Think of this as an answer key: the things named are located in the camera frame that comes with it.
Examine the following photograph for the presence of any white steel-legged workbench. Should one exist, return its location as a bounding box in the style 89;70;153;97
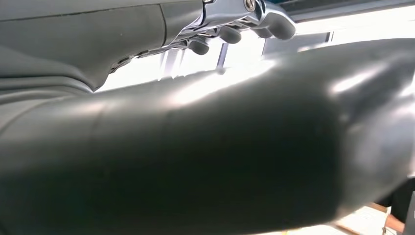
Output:
285;0;415;52

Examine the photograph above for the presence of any person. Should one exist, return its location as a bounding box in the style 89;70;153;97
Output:
377;177;415;235

